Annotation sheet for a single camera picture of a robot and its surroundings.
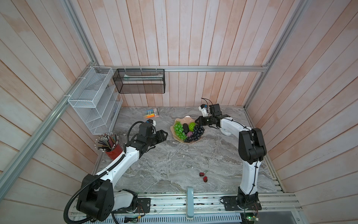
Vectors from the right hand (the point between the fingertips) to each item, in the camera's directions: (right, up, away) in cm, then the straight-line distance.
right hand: (195, 120), depth 100 cm
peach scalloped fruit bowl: (-5, 0, +7) cm, 9 cm away
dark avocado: (-6, -6, +1) cm, 9 cm away
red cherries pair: (+4, -35, -18) cm, 39 cm away
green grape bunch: (-12, -7, -2) cm, 14 cm away
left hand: (-21, -10, -16) cm, 28 cm away
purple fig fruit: (-4, -10, -3) cm, 11 cm away
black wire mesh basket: (-41, +30, +4) cm, 51 cm away
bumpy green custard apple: (-3, -4, -2) cm, 6 cm away
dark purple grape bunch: (+2, -7, -7) cm, 10 cm away
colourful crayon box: (-34, +6, +15) cm, 38 cm away
